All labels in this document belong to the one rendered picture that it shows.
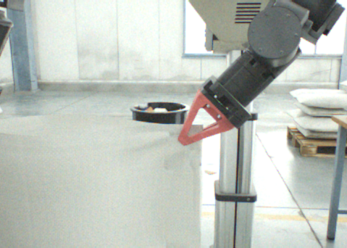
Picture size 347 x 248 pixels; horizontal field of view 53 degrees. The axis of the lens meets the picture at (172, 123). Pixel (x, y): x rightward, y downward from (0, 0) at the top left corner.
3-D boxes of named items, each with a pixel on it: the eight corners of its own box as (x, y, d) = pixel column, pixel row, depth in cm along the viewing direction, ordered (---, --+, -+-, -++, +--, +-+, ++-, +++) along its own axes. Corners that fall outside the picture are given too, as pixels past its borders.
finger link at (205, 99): (162, 130, 48) (211, 80, 46) (166, 119, 55) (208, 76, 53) (197, 163, 49) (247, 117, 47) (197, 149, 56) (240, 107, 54)
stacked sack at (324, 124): (353, 125, 389) (354, 113, 386) (371, 135, 347) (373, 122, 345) (292, 124, 395) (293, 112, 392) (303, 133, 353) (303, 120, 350)
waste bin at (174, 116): (190, 172, 321) (190, 101, 306) (187, 195, 271) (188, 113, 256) (138, 170, 325) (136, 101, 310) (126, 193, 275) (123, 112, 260)
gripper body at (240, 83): (206, 91, 44) (249, 48, 43) (203, 83, 54) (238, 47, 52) (241, 126, 45) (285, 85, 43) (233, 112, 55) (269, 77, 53)
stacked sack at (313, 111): (329, 108, 424) (329, 98, 421) (351, 120, 360) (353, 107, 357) (293, 108, 428) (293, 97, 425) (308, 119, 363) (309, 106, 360)
